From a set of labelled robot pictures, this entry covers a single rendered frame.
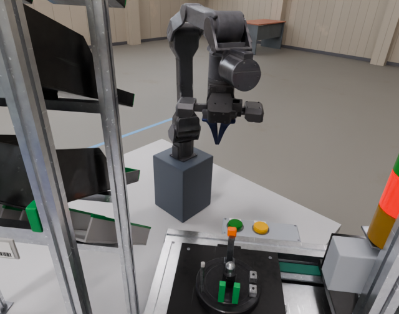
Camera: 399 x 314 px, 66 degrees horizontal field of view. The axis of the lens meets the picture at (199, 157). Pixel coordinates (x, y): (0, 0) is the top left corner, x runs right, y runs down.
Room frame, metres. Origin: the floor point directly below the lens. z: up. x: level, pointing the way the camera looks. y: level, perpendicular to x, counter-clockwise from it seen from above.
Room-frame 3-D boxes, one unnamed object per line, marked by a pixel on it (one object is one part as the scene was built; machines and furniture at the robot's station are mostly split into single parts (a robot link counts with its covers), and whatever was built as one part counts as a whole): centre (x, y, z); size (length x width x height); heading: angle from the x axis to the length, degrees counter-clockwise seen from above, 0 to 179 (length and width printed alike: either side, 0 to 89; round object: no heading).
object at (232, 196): (0.82, 0.09, 0.84); 0.90 x 0.70 x 0.03; 49
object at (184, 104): (0.64, -0.04, 1.33); 0.19 x 0.06 x 0.08; 85
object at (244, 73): (0.60, -0.06, 1.43); 0.12 x 0.08 x 0.11; 22
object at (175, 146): (0.86, 0.05, 1.09); 0.07 x 0.07 x 0.06; 49
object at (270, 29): (8.87, -1.52, 0.37); 1.37 x 0.70 x 0.73; 139
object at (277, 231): (0.64, -0.18, 0.93); 0.21 x 0.07 x 0.06; 85
